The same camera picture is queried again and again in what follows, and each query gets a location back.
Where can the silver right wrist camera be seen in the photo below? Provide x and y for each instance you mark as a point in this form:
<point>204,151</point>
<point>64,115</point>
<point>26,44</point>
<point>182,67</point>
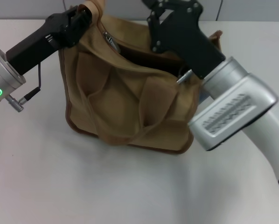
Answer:
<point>232,116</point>

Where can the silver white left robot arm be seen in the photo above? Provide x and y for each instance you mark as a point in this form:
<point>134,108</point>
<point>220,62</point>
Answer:
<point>4,77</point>

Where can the khaki canvas food bag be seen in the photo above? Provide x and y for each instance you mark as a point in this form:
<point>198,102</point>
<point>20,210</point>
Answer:
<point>130,105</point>

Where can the silver metal zipper pull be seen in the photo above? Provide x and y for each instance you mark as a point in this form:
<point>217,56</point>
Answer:
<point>111,42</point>

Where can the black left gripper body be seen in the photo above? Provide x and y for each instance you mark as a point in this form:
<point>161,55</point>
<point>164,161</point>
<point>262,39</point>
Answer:
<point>36,46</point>

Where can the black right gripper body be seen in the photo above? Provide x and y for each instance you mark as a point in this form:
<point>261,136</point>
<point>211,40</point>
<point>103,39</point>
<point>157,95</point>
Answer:
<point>186,37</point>

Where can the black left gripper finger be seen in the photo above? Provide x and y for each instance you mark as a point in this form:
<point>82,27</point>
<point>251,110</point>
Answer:
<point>75,33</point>
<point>83,15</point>

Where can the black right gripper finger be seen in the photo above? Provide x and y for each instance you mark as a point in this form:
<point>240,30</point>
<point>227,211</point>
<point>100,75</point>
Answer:
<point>154,25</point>
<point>167,3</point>

